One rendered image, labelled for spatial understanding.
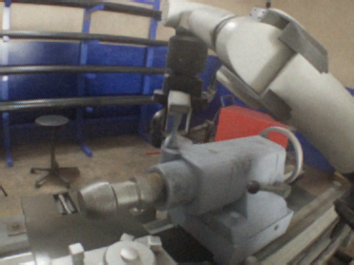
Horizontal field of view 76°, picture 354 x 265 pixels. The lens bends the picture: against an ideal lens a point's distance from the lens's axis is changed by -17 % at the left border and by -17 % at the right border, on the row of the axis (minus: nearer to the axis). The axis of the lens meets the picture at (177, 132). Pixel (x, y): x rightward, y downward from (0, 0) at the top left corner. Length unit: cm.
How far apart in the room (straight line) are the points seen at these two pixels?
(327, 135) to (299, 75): 8
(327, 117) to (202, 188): 38
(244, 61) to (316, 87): 10
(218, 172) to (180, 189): 10
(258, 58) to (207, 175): 35
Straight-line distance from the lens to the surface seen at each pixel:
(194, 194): 65
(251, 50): 35
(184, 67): 55
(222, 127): 319
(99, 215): 55
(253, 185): 67
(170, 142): 69
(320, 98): 33
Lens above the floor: 142
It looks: 18 degrees down
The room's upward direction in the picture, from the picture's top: 8 degrees clockwise
